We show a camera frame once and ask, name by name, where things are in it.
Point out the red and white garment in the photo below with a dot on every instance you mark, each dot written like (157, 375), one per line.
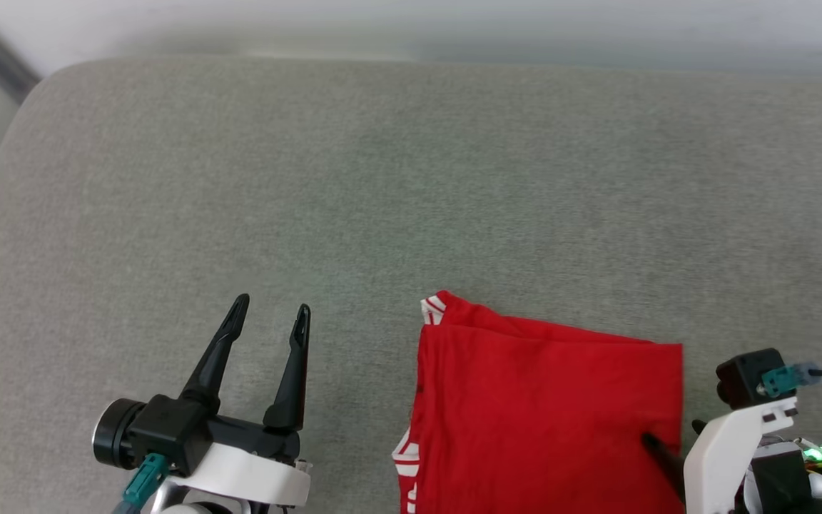
(546, 421)

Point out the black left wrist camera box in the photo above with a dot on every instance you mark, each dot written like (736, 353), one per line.
(165, 432)

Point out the grey fabric sofa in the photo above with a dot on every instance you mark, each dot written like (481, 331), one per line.
(311, 185)

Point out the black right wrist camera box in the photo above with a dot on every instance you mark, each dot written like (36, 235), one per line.
(745, 377)

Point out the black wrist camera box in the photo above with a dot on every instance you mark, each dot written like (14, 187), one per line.
(165, 432)
(745, 377)

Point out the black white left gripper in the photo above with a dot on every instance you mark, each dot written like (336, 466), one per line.
(247, 467)

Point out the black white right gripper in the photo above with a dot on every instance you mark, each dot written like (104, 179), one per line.
(721, 460)

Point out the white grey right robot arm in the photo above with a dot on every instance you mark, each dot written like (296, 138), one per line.
(810, 478)

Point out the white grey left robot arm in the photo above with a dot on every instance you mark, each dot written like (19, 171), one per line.
(200, 505)

